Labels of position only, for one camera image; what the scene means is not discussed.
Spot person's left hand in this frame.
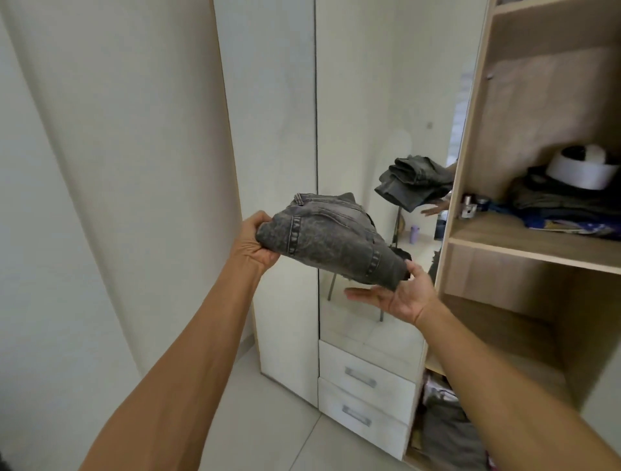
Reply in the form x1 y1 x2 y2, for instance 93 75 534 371
231 210 282 275

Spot person's right hand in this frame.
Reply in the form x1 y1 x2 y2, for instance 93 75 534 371
344 260 439 327

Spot grey denim jeans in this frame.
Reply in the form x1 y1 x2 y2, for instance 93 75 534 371
256 192 412 292

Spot person's left forearm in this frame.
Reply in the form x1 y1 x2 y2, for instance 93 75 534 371
80 252 267 471

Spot person's right forearm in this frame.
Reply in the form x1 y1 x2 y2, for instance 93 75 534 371
414 297 621 471

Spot white wardrobe door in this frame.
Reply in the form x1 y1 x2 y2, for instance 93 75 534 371
213 0 320 408

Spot wooden wardrobe shelf board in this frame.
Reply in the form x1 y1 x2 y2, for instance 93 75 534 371
446 211 621 275

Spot white wardrobe drawer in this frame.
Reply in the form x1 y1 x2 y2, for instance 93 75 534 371
318 378 411 461
319 340 421 428

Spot pile of dark folded clothes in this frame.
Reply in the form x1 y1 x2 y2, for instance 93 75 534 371
508 165 621 220

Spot blue patterned cloth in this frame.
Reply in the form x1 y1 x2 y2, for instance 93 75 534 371
489 201 621 241

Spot heap of grey clothes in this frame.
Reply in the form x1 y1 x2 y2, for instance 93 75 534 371
418 373 492 471

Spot mirror wardrobe door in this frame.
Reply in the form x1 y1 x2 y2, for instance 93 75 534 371
315 0 491 384

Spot light wooden wardrobe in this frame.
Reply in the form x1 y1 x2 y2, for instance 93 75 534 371
212 0 621 471

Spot white round cap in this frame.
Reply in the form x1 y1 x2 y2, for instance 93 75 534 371
545 144 621 191

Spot silver drawer handle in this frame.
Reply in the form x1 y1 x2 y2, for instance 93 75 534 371
344 367 378 389
342 405 373 428

